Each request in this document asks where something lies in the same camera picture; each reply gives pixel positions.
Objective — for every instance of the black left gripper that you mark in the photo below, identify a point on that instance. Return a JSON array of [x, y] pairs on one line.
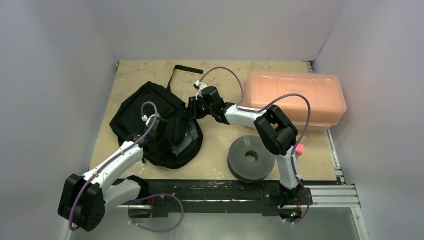
[[167, 146]]

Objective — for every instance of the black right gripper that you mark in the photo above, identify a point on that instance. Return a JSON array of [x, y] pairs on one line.
[[192, 108]]

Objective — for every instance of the black student backpack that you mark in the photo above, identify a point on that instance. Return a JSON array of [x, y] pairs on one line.
[[153, 98]]

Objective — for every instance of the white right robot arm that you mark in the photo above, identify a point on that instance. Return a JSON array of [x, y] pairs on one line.
[[277, 132]]

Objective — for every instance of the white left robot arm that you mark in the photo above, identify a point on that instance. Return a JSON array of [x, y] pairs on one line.
[[87, 198]]

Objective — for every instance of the grey filament spool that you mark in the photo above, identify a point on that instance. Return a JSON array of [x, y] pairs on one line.
[[248, 159]]

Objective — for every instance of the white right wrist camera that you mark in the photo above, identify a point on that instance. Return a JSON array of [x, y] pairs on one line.
[[199, 86]]

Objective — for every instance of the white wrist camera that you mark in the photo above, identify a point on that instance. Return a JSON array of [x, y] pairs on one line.
[[199, 86], [150, 120]]

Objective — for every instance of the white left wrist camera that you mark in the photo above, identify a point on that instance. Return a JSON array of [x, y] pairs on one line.
[[150, 120]]

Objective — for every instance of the black metal base rail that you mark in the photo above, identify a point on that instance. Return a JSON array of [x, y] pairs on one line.
[[236, 197]]

